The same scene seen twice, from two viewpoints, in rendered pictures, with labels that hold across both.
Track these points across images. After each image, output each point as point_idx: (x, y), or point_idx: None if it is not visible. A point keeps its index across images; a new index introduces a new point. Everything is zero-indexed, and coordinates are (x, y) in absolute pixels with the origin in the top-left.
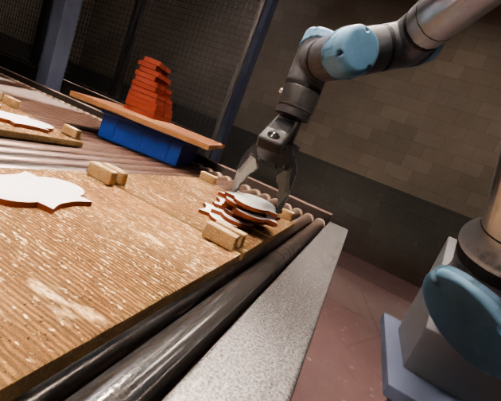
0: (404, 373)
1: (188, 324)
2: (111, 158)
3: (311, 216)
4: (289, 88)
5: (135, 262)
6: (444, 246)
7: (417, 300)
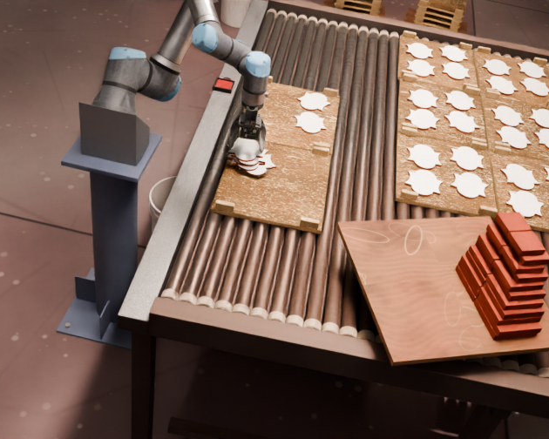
0: (151, 141)
1: (236, 108)
2: (373, 203)
3: (184, 293)
4: None
5: (260, 111)
6: (137, 118)
7: (138, 145)
